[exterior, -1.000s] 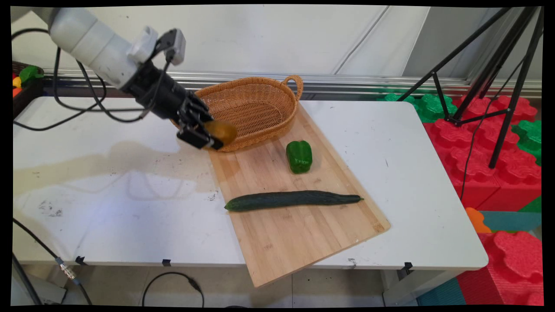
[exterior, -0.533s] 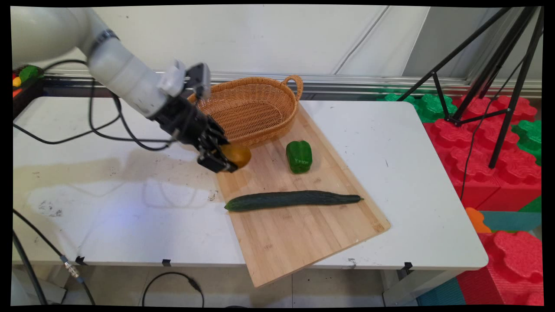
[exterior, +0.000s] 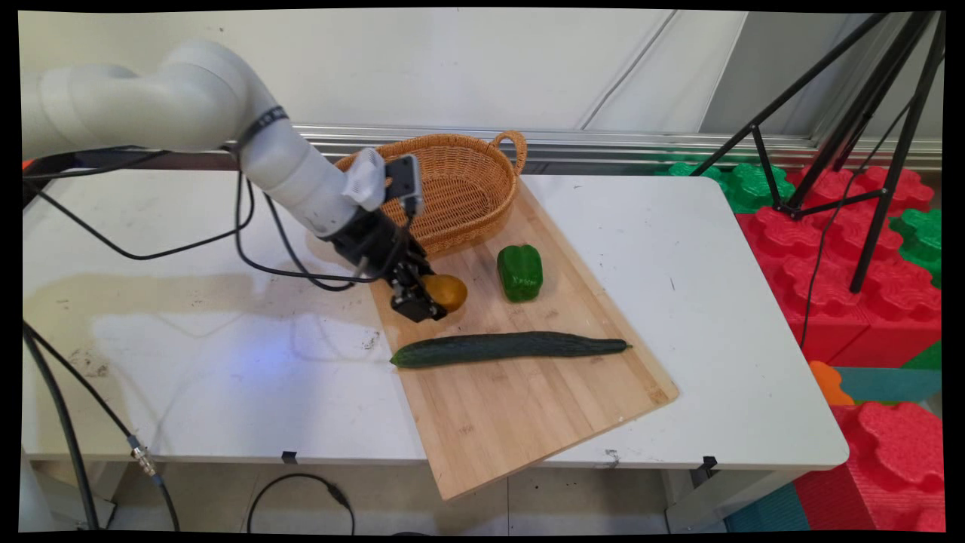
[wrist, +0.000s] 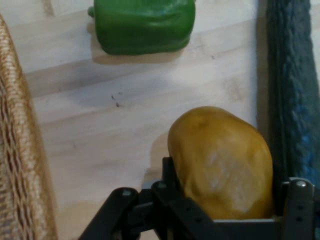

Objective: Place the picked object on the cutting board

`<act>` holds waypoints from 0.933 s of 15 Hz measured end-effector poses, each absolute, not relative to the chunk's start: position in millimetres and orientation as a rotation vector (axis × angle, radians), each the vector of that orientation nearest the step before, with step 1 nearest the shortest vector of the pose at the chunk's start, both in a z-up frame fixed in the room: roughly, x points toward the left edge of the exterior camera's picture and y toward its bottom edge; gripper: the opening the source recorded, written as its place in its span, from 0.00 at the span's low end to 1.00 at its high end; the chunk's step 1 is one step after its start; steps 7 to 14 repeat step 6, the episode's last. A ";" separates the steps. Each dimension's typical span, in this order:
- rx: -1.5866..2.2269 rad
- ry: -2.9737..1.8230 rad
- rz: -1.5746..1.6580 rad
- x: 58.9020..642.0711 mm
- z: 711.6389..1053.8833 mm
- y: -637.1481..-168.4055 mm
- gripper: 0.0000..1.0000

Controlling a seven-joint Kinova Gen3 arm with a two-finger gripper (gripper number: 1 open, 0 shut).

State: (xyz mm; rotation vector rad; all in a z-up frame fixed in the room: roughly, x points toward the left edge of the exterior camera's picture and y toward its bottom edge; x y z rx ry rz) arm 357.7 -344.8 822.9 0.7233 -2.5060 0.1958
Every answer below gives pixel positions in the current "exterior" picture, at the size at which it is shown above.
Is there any thin black tripod cable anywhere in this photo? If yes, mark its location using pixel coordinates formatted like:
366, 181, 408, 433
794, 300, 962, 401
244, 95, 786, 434
799, 98, 914, 349

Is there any thick black cable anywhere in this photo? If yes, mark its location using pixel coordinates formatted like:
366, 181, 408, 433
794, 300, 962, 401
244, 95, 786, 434
23, 324, 100, 530

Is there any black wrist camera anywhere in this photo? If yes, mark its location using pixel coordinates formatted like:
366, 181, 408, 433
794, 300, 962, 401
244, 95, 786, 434
384, 154, 425, 219

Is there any black tripod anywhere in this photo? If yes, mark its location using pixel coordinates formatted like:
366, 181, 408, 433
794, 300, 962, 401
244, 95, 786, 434
690, 11, 945, 294

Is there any black arm cable strap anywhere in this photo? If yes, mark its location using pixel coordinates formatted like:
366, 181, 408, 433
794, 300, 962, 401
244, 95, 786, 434
235, 106, 290, 154

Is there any green foam block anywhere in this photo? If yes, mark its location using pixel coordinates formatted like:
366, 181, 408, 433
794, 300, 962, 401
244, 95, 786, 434
888, 207, 943, 289
656, 161, 796, 214

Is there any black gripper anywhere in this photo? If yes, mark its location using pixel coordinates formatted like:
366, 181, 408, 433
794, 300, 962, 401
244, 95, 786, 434
323, 210, 448, 324

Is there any bamboo cutting board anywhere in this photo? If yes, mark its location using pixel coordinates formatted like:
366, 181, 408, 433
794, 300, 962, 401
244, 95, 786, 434
368, 177, 679, 502

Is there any yellow orange mango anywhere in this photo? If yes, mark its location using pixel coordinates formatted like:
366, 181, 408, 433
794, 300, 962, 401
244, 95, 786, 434
421, 273, 469, 314

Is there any teal foam mat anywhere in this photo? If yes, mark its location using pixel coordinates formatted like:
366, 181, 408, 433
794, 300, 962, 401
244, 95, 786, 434
833, 367, 943, 405

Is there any woven wicker basket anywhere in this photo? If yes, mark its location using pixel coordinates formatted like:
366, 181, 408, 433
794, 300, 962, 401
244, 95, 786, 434
332, 130, 528, 257

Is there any dark green cucumber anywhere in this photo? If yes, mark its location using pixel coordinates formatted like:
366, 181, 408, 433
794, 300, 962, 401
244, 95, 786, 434
389, 330, 633, 370

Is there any white table leg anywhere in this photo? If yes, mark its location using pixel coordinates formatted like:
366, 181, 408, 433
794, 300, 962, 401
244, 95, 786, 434
663, 468, 809, 533

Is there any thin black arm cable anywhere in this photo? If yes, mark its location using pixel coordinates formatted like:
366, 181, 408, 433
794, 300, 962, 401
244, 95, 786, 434
234, 170, 414, 293
23, 147, 256, 262

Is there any black cable loop with plug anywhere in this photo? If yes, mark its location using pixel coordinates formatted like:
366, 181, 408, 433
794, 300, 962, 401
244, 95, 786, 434
246, 472, 356, 535

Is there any green bell pepper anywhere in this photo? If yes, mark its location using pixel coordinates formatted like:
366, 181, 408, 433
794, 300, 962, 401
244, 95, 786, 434
496, 244, 544, 303

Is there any red foam block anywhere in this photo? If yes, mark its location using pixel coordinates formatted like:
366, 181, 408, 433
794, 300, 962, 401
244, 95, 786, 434
735, 164, 943, 369
794, 400, 945, 533

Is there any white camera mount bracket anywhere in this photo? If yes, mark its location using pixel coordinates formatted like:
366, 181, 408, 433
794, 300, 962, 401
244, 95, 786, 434
342, 147, 389, 213

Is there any aluminium wall rail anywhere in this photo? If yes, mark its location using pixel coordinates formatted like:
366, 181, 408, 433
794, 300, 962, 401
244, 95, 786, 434
294, 123, 943, 173

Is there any black cable with metal connector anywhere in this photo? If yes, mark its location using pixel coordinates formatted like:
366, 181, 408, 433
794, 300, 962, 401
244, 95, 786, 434
24, 323, 181, 532

